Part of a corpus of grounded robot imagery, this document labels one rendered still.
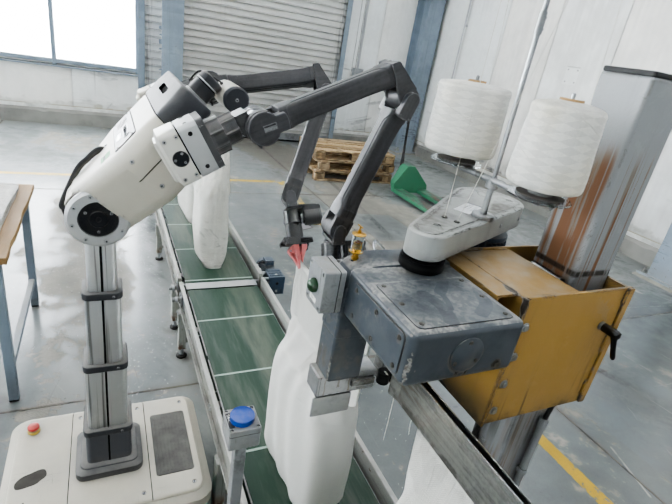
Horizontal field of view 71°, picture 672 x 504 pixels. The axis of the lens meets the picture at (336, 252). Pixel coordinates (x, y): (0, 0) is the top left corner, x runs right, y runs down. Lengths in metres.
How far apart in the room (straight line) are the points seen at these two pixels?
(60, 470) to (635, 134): 1.92
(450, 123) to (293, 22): 7.67
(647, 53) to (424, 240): 6.01
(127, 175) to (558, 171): 0.95
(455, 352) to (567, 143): 0.40
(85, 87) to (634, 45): 7.39
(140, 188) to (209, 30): 7.13
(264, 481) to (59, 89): 7.29
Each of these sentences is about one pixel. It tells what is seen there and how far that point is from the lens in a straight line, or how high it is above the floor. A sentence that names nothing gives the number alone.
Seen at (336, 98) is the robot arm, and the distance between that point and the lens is 1.18.
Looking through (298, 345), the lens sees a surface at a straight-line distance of 1.52.
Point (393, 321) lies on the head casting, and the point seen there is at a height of 1.32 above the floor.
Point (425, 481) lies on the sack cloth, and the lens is 1.06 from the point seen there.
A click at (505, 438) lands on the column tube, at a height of 0.87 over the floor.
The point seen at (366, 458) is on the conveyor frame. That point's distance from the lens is 1.81.
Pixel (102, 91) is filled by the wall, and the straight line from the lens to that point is 8.32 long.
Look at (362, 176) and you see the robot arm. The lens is 1.26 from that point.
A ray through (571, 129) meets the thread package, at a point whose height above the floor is 1.65.
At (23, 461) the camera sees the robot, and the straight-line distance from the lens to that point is 2.05.
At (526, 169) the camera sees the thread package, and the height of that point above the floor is 1.56.
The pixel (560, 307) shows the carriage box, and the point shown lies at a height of 1.31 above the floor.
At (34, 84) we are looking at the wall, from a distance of 8.37.
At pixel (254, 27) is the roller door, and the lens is 8.48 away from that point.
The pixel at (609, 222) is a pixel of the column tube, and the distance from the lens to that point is 1.14.
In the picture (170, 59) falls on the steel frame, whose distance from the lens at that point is 7.87.
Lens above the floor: 1.71
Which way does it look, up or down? 23 degrees down
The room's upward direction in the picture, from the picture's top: 10 degrees clockwise
